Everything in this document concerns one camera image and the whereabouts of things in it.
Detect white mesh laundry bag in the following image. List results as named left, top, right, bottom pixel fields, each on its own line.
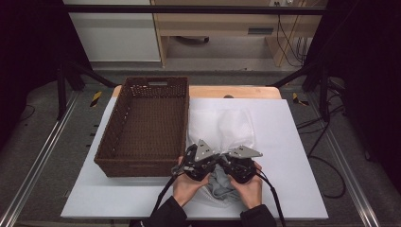
left=185, top=106, right=257, bottom=209

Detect yellow black tape strip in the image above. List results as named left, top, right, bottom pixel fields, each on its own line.
left=89, top=90, right=104, bottom=109
left=291, top=92, right=310, bottom=108

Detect white cabinet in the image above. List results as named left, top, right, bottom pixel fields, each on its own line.
left=62, top=0, right=162, bottom=62

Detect white board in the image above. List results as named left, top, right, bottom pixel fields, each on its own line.
left=60, top=96, right=329, bottom=221

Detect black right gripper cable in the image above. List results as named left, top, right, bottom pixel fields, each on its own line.
left=255, top=171, right=288, bottom=227

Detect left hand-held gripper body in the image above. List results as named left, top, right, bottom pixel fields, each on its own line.
left=170, top=139, right=218, bottom=182

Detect brown wicker basket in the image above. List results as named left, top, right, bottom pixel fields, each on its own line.
left=93, top=76, right=191, bottom=179

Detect person's left hand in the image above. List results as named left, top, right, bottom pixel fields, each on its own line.
left=172, top=155, right=211, bottom=208

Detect black horizontal frame bar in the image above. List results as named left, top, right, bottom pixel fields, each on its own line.
left=64, top=4, right=327, bottom=16

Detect black metal stand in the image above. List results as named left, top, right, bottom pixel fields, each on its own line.
left=56, top=61, right=118, bottom=121
left=267, top=61, right=333, bottom=123

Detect dark curtain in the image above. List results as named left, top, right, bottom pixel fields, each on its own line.
left=304, top=0, right=401, bottom=193
left=0, top=0, right=94, bottom=153

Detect black floor cable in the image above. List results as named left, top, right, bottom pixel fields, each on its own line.
left=295, top=103, right=348, bottom=200

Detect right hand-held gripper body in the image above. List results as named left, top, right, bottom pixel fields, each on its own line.
left=224, top=144, right=264, bottom=184

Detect grey garment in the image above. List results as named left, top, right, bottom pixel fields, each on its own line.
left=203, top=163, right=243, bottom=203

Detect aluminium rail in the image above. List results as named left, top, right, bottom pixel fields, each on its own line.
left=0, top=91, right=80, bottom=227
left=306, top=94, right=383, bottom=227

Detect black cables under desk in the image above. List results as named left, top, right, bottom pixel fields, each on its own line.
left=274, top=1, right=309, bottom=68

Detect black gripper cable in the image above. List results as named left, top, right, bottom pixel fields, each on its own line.
left=255, top=171, right=288, bottom=227
left=150, top=174, right=178, bottom=219

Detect person's right hand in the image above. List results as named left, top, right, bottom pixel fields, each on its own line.
left=228, top=161, right=264, bottom=210

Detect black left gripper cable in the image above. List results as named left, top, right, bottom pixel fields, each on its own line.
left=150, top=174, right=178, bottom=219

